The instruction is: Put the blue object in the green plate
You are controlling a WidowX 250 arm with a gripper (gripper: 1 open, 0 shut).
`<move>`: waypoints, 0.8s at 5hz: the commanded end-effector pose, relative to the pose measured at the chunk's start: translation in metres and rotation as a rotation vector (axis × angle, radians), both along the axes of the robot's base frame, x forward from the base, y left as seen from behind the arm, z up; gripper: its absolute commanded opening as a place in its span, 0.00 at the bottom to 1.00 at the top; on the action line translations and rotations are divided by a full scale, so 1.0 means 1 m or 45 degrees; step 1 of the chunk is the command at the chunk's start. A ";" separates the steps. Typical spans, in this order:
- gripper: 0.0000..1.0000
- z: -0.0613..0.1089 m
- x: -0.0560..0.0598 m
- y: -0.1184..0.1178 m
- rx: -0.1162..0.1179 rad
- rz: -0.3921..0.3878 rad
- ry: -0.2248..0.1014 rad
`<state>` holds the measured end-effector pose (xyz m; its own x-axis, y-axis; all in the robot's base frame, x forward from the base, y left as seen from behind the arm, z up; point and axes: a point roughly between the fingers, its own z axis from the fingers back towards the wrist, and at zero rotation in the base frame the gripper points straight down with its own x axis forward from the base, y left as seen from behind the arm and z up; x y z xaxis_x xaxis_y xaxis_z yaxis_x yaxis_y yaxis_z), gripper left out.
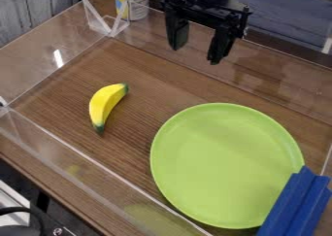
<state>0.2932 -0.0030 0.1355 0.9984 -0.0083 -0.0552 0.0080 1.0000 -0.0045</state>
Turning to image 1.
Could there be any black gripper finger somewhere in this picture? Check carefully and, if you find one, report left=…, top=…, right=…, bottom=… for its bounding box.
left=207, top=25, right=236, bottom=65
left=165, top=7, right=189, bottom=51

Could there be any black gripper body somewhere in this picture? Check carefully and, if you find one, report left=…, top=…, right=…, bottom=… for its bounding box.
left=167, top=0, right=252, bottom=38

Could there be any green plastic plate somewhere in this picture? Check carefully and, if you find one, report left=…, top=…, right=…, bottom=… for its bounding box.
left=151, top=103, right=305, bottom=229

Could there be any blue block object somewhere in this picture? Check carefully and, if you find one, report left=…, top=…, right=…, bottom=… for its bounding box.
left=257, top=166, right=332, bottom=236

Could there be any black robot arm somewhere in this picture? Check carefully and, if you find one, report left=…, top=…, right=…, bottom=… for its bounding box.
left=163, top=0, right=253, bottom=65

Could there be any white labelled can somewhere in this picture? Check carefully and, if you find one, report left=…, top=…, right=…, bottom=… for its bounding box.
left=116, top=0, right=149, bottom=20

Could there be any yellow toy banana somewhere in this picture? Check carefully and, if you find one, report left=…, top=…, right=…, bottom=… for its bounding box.
left=88, top=83, right=128, bottom=134

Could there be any clear acrylic enclosure wall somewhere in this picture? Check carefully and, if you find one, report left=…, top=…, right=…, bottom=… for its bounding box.
left=0, top=0, right=332, bottom=236

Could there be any black cable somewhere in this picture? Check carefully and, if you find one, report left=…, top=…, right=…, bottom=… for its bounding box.
left=0, top=206, right=48, bottom=236

